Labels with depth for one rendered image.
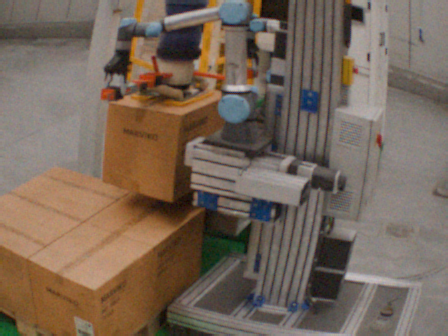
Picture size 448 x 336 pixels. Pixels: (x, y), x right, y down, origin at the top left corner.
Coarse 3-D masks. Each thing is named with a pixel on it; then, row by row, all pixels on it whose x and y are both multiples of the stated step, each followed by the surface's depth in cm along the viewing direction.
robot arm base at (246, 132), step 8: (248, 120) 296; (224, 128) 300; (232, 128) 296; (240, 128) 296; (248, 128) 297; (256, 128) 300; (224, 136) 298; (232, 136) 296; (240, 136) 296; (248, 136) 297; (256, 136) 300
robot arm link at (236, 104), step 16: (240, 0) 273; (224, 16) 268; (240, 16) 267; (240, 32) 273; (240, 48) 275; (240, 64) 277; (240, 80) 278; (224, 96) 280; (240, 96) 279; (224, 112) 281; (240, 112) 279
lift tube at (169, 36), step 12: (168, 12) 330; (180, 12) 326; (168, 36) 333; (180, 36) 331; (192, 36) 333; (168, 48) 333; (180, 48) 333; (192, 48) 336; (180, 60) 335; (192, 60) 338
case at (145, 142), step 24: (216, 96) 360; (120, 120) 330; (144, 120) 325; (168, 120) 320; (192, 120) 331; (216, 120) 358; (120, 144) 333; (144, 144) 328; (168, 144) 323; (120, 168) 336; (144, 168) 331; (168, 168) 326; (144, 192) 334; (168, 192) 329
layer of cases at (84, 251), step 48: (48, 192) 353; (96, 192) 365; (0, 240) 281; (48, 240) 295; (96, 240) 307; (144, 240) 317; (192, 240) 357; (0, 288) 288; (48, 288) 270; (96, 288) 261; (144, 288) 309
